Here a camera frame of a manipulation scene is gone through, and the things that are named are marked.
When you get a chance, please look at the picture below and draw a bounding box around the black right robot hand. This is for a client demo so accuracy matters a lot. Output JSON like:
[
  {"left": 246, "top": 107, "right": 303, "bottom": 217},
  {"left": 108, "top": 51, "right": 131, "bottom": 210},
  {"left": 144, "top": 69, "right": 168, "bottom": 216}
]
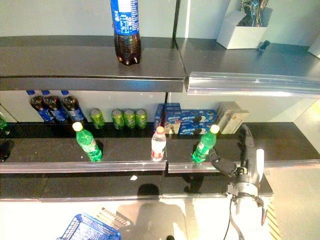
[{"left": 209, "top": 124, "right": 258, "bottom": 181}]

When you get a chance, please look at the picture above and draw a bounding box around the green Sprite bottle yellow cap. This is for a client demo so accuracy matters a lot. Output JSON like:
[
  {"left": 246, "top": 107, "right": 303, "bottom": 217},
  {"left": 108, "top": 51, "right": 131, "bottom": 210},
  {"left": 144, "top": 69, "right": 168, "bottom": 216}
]
[
  {"left": 72, "top": 121, "right": 104, "bottom": 163},
  {"left": 0, "top": 111, "right": 11, "bottom": 136},
  {"left": 191, "top": 124, "right": 221, "bottom": 164}
]

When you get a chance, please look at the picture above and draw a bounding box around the blue plastic shopping basket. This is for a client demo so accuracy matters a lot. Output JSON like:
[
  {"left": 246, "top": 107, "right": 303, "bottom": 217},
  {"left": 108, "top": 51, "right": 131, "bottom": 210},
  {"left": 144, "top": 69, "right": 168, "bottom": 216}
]
[{"left": 56, "top": 212, "right": 123, "bottom": 240}]

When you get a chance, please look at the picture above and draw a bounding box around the cream carton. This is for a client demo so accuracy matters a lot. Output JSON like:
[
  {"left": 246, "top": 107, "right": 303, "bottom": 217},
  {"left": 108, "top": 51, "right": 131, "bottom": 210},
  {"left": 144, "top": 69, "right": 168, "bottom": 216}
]
[{"left": 221, "top": 111, "right": 250, "bottom": 135}]

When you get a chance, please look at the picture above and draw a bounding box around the black metal shelf board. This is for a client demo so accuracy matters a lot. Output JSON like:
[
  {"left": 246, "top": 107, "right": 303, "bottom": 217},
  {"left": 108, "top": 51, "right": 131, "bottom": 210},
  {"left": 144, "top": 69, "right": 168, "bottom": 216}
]
[
  {"left": 0, "top": 35, "right": 188, "bottom": 94},
  {"left": 0, "top": 121, "right": 168, "bottom": 175},
  {"left": 174, "top": 39, "right": 320, "bottom": 100},
  {"left": 166, "top": 121, "right": 320, "bottom": 175}
]

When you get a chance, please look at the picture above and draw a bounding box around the grey beige carton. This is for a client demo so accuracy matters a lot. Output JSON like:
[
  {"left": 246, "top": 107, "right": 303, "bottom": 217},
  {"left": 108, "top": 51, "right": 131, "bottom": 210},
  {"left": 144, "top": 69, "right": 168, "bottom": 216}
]
[{"left": 215, "top": 101, "right": 243, "bottom": 133}]

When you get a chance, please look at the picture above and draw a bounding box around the flat blue Oreo box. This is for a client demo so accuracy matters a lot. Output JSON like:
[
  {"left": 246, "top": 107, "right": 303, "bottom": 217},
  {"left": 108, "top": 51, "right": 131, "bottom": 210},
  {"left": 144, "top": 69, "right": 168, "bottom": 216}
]
[
  {"left": 179, "top": 109, "right": 217, "bottom": 125},
  {"left": 177, "top": 123, "right": 216, "bottom": 136}
]

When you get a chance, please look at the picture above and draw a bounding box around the small brown snack box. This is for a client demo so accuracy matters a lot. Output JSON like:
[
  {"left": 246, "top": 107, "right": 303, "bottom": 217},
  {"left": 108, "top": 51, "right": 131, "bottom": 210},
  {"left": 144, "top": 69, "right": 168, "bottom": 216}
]
[{"left": 163, "top": 118, "right": 181, "bottom": 135}]

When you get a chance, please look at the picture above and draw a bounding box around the blue upright cookie box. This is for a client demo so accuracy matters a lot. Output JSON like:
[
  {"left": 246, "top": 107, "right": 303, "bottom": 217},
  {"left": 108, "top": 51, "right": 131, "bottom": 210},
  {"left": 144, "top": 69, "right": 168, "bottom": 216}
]
[
  {"left": 154, "top": 103, "right": 166, "bottom": 129},
  {"left": 163, "top": 102, "right": 182, "bottom": 121}
]

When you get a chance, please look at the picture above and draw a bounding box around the water bottle red label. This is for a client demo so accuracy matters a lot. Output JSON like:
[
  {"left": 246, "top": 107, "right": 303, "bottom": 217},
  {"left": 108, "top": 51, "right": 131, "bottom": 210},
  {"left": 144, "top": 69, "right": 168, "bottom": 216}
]
[{"left": 150, "top": 126, "right": 167, "bottom": 162}]

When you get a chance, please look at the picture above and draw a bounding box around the small black object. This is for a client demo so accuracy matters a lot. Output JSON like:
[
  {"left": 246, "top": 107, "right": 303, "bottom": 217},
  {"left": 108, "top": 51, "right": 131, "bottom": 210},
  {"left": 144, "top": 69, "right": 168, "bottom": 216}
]
[{"left": 256, "top": 39, "right": 272, "bottom": 53}]

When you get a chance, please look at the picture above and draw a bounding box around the green soda can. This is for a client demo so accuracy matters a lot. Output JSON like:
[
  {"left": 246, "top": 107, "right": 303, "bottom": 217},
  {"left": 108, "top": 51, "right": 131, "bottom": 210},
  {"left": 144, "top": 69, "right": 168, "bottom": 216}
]
[
  {"left": 111, "top": 108, "right": 125, "bottom": 130},
  {"left": 123, "top": 108, "right": 137, "bottom": 130},
  {"left": 89, "top": 107, "right": 106, "bottom": 130},
  {"left": 134, "top": 108, "right": 148, "bottom": 130}
]

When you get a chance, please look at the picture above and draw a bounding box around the open white cardboard box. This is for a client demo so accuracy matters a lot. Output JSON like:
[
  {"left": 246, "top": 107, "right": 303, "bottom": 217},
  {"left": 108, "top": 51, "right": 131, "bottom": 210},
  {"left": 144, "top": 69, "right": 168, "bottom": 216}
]
[{"left": 216, "top": 6, "right": 274, "bottom": 50}]

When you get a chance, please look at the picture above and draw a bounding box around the crumpled silver foil object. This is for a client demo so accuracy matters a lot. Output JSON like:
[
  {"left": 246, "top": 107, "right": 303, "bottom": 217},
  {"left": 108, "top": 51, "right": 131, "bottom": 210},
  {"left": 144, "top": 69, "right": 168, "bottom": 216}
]
[{"left": 239, "top": 0, "right": 270, "bottom": 28}]

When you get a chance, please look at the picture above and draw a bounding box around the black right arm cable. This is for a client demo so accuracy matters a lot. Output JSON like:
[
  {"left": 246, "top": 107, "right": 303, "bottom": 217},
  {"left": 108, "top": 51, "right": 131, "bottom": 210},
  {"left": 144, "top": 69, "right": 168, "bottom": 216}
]
[{"left": 223, "top": 197, "right": 245, "bottom": 240}]

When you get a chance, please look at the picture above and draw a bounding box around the black upright shelf post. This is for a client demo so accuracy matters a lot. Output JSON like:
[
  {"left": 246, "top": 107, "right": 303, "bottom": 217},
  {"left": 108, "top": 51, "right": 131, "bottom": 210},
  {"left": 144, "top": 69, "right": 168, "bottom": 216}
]
[{"left": 171, "top": 0, "right": 182, "bottom": 43}]

